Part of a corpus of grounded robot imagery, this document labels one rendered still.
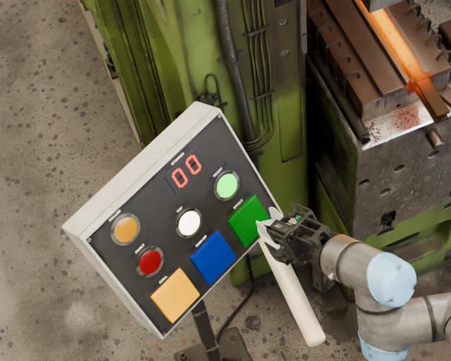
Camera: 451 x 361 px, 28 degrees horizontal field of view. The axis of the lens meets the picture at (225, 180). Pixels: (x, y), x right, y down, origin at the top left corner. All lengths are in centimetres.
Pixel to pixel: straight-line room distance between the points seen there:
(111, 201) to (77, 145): 152
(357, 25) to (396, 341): 77
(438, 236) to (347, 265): 122
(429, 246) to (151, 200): 124
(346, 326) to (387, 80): 100
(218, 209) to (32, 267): 133
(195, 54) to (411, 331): 66
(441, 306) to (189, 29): 67
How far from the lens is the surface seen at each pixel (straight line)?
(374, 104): 188
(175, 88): 244
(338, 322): 268
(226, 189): 164
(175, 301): 165
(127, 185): 156
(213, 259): 167
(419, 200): 224
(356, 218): 216
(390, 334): 146
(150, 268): 160
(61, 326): 279
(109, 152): 302
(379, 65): 191
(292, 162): 222
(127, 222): 154
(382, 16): 196
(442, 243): 263
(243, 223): 169
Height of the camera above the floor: 253
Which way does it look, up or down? 61 degrees down
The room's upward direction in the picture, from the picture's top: 11 degrees counter-clockwise
